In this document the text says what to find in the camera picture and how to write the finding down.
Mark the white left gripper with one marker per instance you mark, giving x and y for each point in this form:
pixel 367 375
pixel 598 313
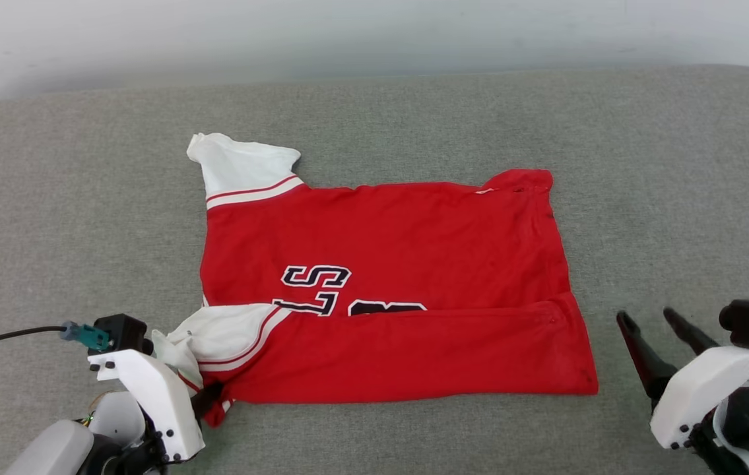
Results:
pixel 156 396

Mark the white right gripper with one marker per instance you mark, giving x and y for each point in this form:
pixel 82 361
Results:
pixel 697 389

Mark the red white baseball jersey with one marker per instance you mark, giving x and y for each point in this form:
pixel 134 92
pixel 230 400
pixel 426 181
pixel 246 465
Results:
pixel 400 231

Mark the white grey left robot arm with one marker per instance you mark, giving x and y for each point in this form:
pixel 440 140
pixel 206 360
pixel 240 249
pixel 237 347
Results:
pixel 64 448

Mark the grey fabric sofa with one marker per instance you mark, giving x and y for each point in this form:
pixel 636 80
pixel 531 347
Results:
pixel 414 112

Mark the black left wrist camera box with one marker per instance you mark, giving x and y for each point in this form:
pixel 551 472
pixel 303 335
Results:
pixel 123 332

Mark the teal left camera connector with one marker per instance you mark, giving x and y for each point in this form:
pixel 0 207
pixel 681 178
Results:
pixel 87 335

